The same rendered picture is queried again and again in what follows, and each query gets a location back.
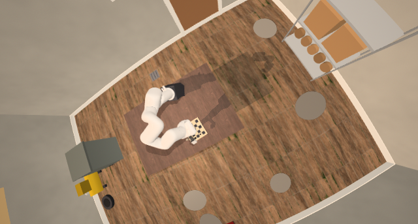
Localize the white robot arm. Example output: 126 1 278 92
140 86 197 150

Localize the checkered chessboard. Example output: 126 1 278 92
191 118 207 140

